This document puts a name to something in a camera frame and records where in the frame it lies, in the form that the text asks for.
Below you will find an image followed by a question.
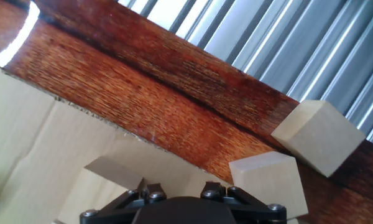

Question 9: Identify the large wooden cube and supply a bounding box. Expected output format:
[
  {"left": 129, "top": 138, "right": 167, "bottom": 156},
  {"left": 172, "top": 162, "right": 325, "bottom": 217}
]
[
  {"left": 57, "top": 156, "right": 231, "bottom": 224},
  {"left": 229, "top": 151, "right": 309, "bottom": 220},
  {"left": 270, "top": 99, "right": 367, "bottom": 178}
]

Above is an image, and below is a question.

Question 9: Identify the brown cardboard sheet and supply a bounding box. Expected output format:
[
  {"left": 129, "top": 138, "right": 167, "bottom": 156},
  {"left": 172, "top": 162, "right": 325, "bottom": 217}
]
[{"left": 0, "top": 62, "right": 234, "bottom": 224}]

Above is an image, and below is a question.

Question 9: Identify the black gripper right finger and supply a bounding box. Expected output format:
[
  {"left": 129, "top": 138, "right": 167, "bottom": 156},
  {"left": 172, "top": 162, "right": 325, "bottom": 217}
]
[{"left": 200, "top": 181, "right": 288, "bottom": 224}]

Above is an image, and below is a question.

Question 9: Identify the reddish wood grain board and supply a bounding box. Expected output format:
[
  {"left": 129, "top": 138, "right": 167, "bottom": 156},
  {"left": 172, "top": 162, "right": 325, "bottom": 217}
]
[{"left": 0, "top": 0, "right": 373, "bottom": 224}]

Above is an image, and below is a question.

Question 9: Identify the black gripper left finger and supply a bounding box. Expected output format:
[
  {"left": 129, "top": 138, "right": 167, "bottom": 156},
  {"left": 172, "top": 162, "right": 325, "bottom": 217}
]
[{"left": 80, "top": 182, "right": 168, "bottom": 224}]

